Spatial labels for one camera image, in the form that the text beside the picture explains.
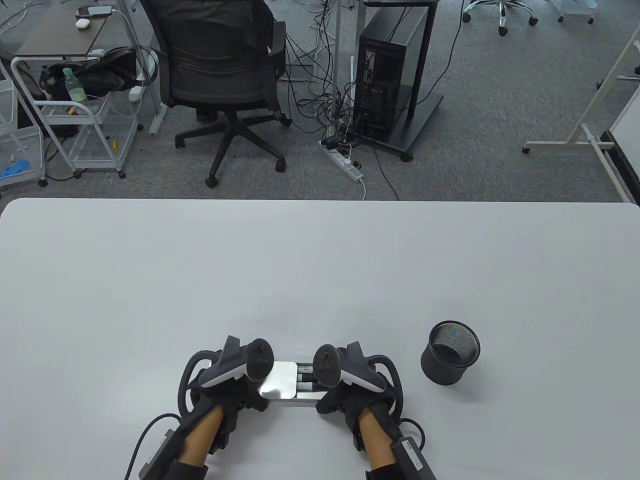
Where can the person's right hand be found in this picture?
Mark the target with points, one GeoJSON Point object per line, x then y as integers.
{"type": "Point", "coordinates": [350, 400]}

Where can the person's left hand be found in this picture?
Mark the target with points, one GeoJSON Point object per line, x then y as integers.
{"type": "Point", "coordinates": [235, 395]}

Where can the silver metal sliding box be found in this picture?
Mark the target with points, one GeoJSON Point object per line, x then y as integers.
{"type": "Point", "coordinates": [277, 382]}

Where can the person's right forearm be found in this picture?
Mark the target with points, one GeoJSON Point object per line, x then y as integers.
{"type": "Point", "coordinates": [375, 440]}

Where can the person's left forearm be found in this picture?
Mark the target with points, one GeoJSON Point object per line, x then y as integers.
{"type": "Point", "coordinates": [200, 435]}

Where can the black white left hand controller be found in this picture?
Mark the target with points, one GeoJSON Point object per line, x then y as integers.
{"type": "Point", "coordinates": [225, 367]}

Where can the black white hand controller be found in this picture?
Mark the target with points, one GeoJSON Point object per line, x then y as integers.
{"type": "Point", "coordinates": [360, 372]}
{"type": "Point", "coordinates": [225, 367]}

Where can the black white right hand controller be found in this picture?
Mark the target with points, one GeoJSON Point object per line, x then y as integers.
{"type": "Point", "coordinates": [360, 372]}

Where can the black mesh pen cup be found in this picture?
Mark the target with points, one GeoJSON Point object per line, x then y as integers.
{"type": "Point", "coordinates": [445, 370]}

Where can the white power strip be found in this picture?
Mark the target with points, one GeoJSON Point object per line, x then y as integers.
{"type": "Point", "coordinates": [345, 162]}

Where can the black rolling computer stand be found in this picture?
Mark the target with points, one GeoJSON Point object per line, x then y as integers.
{"type": "Point", "coordinates": [425, 107]}

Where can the blue glove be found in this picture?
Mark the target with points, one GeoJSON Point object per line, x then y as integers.
{"type": "Point", "coordinates": [15, 167]}

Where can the white power adapter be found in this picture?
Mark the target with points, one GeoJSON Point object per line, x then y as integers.
{"type": "Point", "coordinates": [135, 94]}

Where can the white mesh storage cart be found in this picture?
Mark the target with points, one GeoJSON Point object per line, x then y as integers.
{"type": "Point", "coordinates": [20, 145]}

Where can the white whiteboard stand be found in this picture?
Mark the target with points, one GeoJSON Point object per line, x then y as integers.
{"type": "Point", "coordinates": [570, 145]}

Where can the black computer tower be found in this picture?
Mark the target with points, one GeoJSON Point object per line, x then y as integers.
{"type": "Point", "coordinates": [395, 65]}

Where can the clear green plastic bottle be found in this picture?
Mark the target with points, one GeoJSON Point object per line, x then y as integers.
{"type": "Point", "coordinates": [77, 92]}

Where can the black mesh office chair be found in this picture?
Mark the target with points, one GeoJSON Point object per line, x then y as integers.
{"type": "Point", "coordinates": [215, 50]}

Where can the black bag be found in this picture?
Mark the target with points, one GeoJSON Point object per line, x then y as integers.
{"type": "Point", "coordinates": [105, 70]}

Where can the white earbuds case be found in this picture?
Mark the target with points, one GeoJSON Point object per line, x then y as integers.
{"type": "Point", "coordinates": [82, 23]}

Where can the dark desk with white legs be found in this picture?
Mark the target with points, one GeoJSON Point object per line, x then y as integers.
{"type": "Point", "coordinates": [55, 35]}

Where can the smartphone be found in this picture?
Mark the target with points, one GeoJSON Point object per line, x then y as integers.
{"type": "Point", "coordinates": [97, 10]}

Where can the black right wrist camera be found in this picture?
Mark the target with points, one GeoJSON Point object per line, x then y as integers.
{"type": "Point", "coordinates": [412, 457]}

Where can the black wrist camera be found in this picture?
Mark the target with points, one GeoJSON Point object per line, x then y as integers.
{"type": "Point", "coordinates": [157, 452]}
{"type": "Point", "coordinates": [412, 457]}

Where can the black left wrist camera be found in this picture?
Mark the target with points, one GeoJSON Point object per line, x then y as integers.
{"type": "Point", "coordinates": [157, 452]}

